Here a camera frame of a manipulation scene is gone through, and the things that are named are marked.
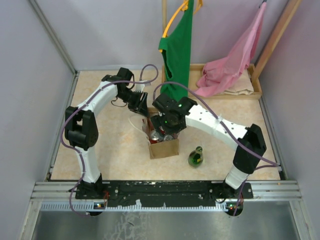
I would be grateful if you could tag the watermelon print canvas bag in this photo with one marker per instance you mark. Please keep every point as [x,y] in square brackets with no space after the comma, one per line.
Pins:
[157,148]

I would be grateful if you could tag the yellow clothes hanger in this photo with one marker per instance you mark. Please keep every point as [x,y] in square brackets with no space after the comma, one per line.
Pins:
[178,42]

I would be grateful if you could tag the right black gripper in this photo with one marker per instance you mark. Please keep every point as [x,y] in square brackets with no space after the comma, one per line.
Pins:
[157,121]

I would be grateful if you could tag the purple soda can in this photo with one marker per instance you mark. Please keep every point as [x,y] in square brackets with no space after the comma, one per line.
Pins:
[169,137]

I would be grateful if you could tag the red cola can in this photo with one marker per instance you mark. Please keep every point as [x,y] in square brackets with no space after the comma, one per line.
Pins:
[154,137]

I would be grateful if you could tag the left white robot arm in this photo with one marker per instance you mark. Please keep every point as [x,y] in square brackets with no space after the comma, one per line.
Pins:
[80,126]

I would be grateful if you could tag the green t-shirt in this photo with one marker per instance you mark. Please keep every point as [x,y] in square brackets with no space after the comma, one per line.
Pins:
[176,70]

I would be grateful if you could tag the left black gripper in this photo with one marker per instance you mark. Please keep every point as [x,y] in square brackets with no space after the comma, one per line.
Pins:
[140,106]

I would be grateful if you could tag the pink shirt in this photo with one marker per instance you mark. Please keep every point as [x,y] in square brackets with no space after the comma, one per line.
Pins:
[220,74]

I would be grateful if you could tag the green glass bottle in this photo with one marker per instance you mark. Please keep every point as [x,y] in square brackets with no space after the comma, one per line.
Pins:
[196,158]

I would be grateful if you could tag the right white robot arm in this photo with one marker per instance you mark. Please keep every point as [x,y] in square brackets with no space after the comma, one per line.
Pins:
[247,142]

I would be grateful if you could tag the beige cloth in tray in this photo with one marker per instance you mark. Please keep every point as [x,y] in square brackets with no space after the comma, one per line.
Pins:
[243,86]

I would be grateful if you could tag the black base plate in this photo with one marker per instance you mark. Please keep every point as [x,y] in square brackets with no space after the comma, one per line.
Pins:
[185,193]

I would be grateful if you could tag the aluminium rail frame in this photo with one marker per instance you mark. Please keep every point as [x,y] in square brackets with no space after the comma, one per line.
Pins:
[60,196]

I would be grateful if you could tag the wooden tray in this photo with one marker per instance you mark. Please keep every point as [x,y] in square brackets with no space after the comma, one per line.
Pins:
[196,72]

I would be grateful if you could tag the wooden rack frame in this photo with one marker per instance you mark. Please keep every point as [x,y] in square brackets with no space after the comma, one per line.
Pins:
[279,29]

